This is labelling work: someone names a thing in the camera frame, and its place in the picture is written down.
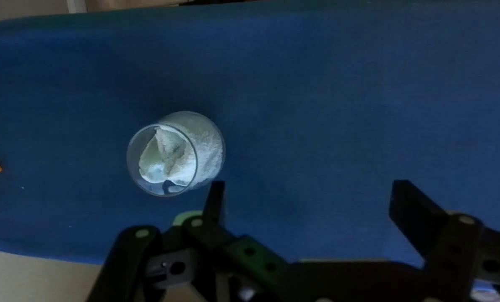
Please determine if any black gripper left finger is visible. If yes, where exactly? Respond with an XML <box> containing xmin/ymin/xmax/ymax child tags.
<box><xmin>87</xmin><ymin>180</ymin><xmax>290</xmax><ymax>302</ymax></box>

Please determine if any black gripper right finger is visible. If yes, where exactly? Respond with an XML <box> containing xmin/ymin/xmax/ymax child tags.
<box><xmin>387</xmin><ymin>178</ymin><xmax>500</xmax><ymax>302</ymax></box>

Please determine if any clear drinking glass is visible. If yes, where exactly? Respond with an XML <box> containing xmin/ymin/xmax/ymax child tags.
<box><xmin>124</xmin><ymin>110</ymin><xmax>226</xmax><ymax>198</ymax></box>

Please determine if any blue ironing board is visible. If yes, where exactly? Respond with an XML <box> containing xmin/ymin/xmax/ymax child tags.
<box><xmin>0</xmin><ymin>0</ymin><xmax>500</xmax><ymax>269</ymax></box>

